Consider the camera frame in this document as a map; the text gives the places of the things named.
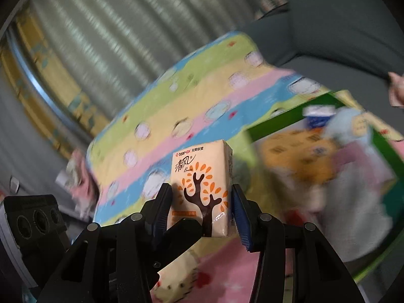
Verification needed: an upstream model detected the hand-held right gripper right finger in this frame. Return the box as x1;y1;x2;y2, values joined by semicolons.
232;184;368;303

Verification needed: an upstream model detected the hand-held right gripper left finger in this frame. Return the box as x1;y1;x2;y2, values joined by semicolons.
38;182;203;303

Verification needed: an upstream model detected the orange tissue packet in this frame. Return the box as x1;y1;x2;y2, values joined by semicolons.
167;139;235;239

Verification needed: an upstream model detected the brown fleece pouch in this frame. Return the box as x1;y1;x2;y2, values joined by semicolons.
260;130;340;182

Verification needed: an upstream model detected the green cardboard box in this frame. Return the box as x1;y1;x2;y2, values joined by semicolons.
246;90;404;288

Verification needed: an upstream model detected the blue and white tissue packet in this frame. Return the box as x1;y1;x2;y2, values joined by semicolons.
302;105;336;129

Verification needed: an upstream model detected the light blue plush toy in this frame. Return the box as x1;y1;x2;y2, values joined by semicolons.
326;107;377;152

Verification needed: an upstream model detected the pile of pink clothes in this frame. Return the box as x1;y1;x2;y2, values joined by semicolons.
56;150;100;220

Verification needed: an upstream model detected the cartoon printed blanket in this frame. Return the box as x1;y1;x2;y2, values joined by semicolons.
85;31;395;303

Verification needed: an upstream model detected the metal pole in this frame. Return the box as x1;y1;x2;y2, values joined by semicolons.
6;28;95;139

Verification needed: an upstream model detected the yellow patterned curtain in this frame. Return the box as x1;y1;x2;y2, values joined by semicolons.
0;13;111;161

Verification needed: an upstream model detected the grey curtain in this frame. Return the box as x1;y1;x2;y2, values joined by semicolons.
0;0;285;165

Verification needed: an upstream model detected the pink ruffled cloth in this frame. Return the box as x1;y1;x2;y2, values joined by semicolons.
388;72;404;108

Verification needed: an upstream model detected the grey sofa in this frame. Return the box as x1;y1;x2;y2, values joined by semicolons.
246;0;404;83

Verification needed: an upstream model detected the striped cushion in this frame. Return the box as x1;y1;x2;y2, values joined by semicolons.
254;0;295;18

